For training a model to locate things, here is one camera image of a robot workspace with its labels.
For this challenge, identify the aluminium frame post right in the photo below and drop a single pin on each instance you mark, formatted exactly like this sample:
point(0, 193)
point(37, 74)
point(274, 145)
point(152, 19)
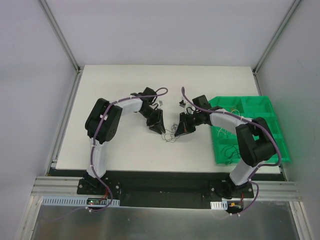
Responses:
point(293, 7)

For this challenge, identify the green compartment tray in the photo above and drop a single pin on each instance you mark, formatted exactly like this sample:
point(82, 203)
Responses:
point(225, 144)

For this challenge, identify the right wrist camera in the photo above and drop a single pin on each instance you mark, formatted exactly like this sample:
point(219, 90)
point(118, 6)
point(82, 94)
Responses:
point(182, 104)

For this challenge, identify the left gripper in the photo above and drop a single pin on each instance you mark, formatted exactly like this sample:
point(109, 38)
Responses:
point(154, 117)

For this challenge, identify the white slotted cable duct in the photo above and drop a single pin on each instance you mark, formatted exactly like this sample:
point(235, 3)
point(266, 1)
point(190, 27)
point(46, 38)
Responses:
point(219, 205)
point(68, 201)

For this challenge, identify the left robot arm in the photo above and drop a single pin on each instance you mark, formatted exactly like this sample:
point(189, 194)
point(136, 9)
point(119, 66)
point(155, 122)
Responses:
point(102, 125)

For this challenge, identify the aluminium front rail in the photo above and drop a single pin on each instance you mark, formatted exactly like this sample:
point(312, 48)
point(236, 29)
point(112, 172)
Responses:
point(55, 185)

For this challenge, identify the white slotted cable duct right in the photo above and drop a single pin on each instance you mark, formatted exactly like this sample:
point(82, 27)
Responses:
point(219, 205)

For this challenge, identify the aluminium frame post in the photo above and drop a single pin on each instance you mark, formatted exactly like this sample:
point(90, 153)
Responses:
point(293, 7)
point(59, 34)

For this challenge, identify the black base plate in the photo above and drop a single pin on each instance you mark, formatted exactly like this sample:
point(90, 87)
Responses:
point(151, 189)

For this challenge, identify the aluminium frame post left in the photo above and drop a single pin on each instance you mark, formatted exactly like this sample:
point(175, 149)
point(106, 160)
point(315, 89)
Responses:
point(59, 34)

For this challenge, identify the white slotted cable duct left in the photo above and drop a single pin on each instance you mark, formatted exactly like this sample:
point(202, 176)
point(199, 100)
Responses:
point(68, 201)

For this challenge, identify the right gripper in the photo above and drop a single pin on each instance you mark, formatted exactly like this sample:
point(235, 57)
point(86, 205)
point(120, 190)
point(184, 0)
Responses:
point(186, 120)

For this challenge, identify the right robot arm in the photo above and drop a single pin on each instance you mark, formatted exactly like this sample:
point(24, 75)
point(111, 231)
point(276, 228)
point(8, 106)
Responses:
point(256, 144)

